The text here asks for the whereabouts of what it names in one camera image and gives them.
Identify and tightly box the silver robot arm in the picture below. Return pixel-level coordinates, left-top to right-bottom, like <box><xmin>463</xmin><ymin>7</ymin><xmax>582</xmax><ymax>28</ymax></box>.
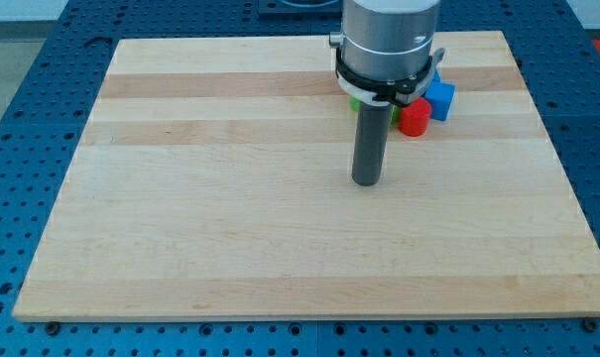
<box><xmin>329</xmin><ymin>0</ymin><xmax>440</xmax><ymax>81</ymax></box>

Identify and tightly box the light wooden board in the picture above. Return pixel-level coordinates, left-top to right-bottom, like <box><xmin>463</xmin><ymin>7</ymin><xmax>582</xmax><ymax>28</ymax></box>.
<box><xmin>13</xmin><ymin>31</ymin><xmax>600</xmax><ymax>322</ymax></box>

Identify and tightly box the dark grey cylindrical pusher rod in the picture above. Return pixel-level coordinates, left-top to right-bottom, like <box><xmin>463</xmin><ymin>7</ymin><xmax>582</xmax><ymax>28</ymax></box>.
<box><xmin>351</xmin><ymin>102</ymin><xmax>393</xmax><ymax>186</ymax></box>

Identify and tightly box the green block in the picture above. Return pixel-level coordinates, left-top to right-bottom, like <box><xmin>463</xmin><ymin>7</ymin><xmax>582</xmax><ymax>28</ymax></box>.
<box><xmin>349</xmin><ymin>96</ymin><xmax>401</xmax><ymax>126</ymax></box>

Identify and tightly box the red cylinder block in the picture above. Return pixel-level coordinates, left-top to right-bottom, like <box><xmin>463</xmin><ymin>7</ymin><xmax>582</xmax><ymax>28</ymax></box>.
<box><xmin>398</xmin><ymin>98</ymin><xmax>432</xmax><ymax>137</ymax></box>

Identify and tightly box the blue cube block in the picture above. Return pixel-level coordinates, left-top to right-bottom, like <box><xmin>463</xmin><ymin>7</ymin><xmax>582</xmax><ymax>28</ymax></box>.
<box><xmin>423</xmin><ymin>70</ymin><xmax>456</xmax><ymax>122</ymax></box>

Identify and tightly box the black and white clamp ring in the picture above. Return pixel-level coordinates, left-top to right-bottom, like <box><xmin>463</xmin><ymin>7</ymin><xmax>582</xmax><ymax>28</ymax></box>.
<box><xmin>334</xmin><ymin>47</ymin><xmax>446</xmax><ymax>108</ymax></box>

